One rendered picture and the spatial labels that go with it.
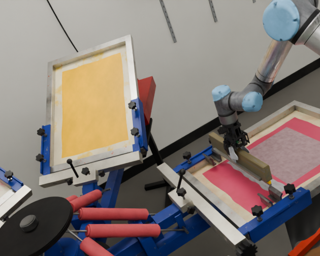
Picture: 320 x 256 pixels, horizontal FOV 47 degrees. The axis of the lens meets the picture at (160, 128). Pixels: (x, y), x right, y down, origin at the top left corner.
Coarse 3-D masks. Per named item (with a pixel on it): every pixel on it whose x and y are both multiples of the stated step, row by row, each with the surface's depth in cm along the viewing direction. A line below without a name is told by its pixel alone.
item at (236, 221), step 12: (288, 108) 202; (300, 108) 199; (312, 108) 193; (264, 120) 199; (276, 120) 201; (252, 132) 196; (192, 168) 187; (192, 180) 177; (204, 192) 167; (312, 192) 146; (216, 204) 157; (228, 216) 149; (240, 216) 147
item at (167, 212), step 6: (174, 204) 159; (162, 210) 158; (168, 210) 157; (174, 210) 156; (156, 216) 156; (162, 216) 155; (168, 216) 154; (174, 216) 155; (156, 222) 153; (162, 222) 153; (168, 222) 154; (174, 222) 156; (162, 228) 154
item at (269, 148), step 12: (300, 120) 194; (276, 132) 193; (288, 132) 189; (300, 132) 186; (312, 132) 182; (252, 144) 191; (264, 144) 187; (276, 144) 184; (288, 144) 181; (300, 144) 177; (264, 156) 179; (276, 156) 176; (216, 168) 184; (228, 168) 181; (216, 180) 176; (228, 180) 173; (240, 180) 170
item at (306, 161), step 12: (312, 144) 174; (288, 156) 173; (300, 156) 170; (312, 156) 167; (276, 168) 169; (288, 168) 166; (300, 168) 164; (312, 168) 161; (276, 180) 162; (288, 180) 160; (300, 180) 157; (228, 192) 167; (240, 192) 164; (252, 192) 161; (264, 192) 159; (240, 204) 158; (252, 204) 155; (264, 204) 153
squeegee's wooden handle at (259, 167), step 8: (216, 136) 174; (216, 144) 174; (224, 152) 171; (240, 152) 156; (240, 160) 158; (248, 160) 151; (256, 160) 149; (248, 168) 155; (256, 168) 148; (264, 168) 143; (264, 176) 146
